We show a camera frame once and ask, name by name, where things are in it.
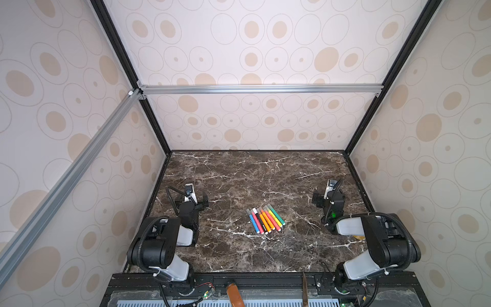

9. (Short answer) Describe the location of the blue highlighter pen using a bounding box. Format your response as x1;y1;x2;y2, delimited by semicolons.
246;209;260;234

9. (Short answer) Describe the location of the black white marker pen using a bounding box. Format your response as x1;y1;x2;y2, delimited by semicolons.
253;208;269;234

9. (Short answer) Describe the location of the pink highlighter pen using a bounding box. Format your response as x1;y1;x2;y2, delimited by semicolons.
252;208;265;234
263;207;282;232

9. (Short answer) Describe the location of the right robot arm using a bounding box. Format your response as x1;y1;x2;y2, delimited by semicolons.
312;189;421;290

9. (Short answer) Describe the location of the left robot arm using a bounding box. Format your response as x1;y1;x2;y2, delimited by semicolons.
127;194;209;287

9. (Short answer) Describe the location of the green highlighter pen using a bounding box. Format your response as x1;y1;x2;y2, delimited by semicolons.
268;205;286;226

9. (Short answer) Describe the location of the orange highlighter pen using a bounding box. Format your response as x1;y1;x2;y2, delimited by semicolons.
258;209;272;233
261;207;277;230

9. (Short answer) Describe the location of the thin wooden stick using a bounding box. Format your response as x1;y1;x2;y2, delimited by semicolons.
302;272;308;307

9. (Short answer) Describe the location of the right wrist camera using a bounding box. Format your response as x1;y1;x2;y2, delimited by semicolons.
323;179;338;199

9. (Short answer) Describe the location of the brown handle tool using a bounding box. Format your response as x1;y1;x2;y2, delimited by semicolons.
226;283;245;307

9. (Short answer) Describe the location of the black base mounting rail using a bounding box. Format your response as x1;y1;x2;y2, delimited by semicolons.
109;271;419;298

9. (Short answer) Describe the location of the horizontal aluminium rail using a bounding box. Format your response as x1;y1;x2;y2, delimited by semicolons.
141;83;384;95

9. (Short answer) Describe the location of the diagonal aluminium rail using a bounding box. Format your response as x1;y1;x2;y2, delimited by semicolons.
0;89;142;289

